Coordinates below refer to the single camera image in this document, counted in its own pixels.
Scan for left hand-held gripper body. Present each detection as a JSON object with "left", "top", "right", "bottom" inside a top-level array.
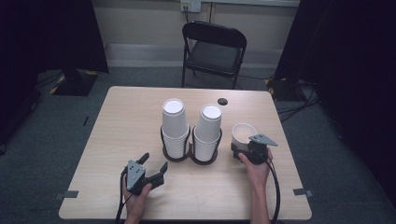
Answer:
[{"left": 125, "top": 160, "right": 165, "bottom": 196}]

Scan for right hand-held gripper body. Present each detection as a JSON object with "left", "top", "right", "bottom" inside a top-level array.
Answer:
[{"left": 247, "top": 133, "right": 278, "bottom": 166}]

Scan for white paper cup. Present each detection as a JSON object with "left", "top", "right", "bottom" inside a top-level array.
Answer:
[{"left": 231, "top": 122, "right": 259, "bottom": 153}]

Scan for black double cup holder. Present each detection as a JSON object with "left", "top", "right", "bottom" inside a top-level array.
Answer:
[{"left": 160, "top": 124, "right": 224, "bottom": 166}]

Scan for stack of white cups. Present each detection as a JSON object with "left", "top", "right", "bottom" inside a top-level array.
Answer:
[
  {"left": 192, "top": 104, "right": 223, "bottom": 162},
  {"left": 161, "top": 98, "right": 191, "bottom": 160}
]

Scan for person's right hand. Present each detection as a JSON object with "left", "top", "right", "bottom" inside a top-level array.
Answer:
[{"left": 237, "top": 148, "right": 274, "bottom": 189}]

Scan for person's left hand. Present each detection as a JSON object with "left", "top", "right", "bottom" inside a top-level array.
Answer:
[{"left": 122, "top": 182, "right": 153, "bottom": 218}]

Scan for grey tape strip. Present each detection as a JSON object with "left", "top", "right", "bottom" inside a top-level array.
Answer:
[
  {"left": 53, "top": 190, "right": 79, "bottom": 202},
  {"left": 292, "top": 188, "right": 314, "bottom": 198}
]

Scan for black stand base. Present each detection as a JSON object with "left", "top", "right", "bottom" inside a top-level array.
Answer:
[
  {"left": 49, "top": 68, "right": 101, "bottom": 97},
  {"left": 264, "top": 77, "right": 301, "bottom": 103}
]

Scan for black folding chair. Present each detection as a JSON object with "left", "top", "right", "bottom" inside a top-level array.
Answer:
[{"left": 181, "top": 21, "right": 248, "bottom": 91}]

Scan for black curtain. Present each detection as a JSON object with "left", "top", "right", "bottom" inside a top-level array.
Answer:
[
  {"left": 0, "top": 0, "right": 110, "bottom": 147},
  {"left": 274, "top": 0, "right": 396, "bottom": 200}
]

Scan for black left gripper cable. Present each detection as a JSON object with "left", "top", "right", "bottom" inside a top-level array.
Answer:
[{"left": 115, "top": 169, "right": 129, "bottom": 224}]

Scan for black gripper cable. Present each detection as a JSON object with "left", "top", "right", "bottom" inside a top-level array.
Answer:
[
  {"left": 262, "top": 157, "right": 281, "bottom": 224},
  {"left": 115, "top": 169, "right": 129, "bottom": 224}
]

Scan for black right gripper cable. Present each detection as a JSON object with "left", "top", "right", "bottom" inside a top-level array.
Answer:
[{"left": 262, "top": 157, "right": 281, "bottom": 224}]

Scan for black floor cables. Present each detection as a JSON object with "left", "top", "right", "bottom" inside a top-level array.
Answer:
[{"left": 276, "top": 79, "right": 321, "bottom": 123}]

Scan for white wall socket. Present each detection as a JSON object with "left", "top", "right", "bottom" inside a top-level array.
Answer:
[{"left": 180, "top": 0, "right": 203, "bottom": 13}]

